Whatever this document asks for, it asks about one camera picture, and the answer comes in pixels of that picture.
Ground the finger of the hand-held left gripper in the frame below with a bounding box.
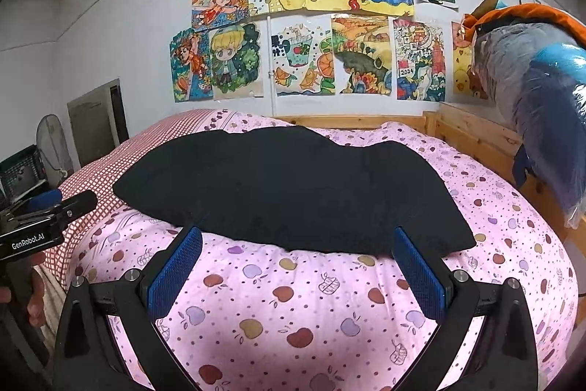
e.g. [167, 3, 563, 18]
[55, 191, 98, 222]
[14, 188, 63, 213]

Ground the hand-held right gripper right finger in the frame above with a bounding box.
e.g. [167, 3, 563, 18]
[391, 226, 538, 391]

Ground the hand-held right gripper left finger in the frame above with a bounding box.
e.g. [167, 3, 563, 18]
[54, 226, 204, 391]

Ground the black coat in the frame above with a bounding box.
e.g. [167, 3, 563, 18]
[112, 125, 477, 257]

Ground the plastic-wrapped clothes bundle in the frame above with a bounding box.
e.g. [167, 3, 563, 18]
[471, 22, 586, 229]

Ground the person's left hand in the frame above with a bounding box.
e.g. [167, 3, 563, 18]
[0, 265, 47, 318]

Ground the black plastic crate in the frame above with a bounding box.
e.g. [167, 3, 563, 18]
[0, 144, 49, 199]

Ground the white electric fan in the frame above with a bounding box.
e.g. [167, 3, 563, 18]
[36, 115, 74, 185]

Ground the pink checked bed sheet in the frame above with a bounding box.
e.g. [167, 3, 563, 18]
[43, 109, 220, 282]

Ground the pink apple-print quilt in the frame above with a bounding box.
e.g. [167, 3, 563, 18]
[68, 109, 580, 391]

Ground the blue cloth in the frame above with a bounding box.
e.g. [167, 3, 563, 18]
[513, 144, 534, 188]

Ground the orange cloth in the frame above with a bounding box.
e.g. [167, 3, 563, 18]
[460, 4, 586, 48]

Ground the wooden bed frame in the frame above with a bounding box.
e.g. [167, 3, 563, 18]
[275, 100, 568, 209]

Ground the group of colourful wall drawings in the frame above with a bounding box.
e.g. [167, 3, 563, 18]
[169, 0, 486, 103]

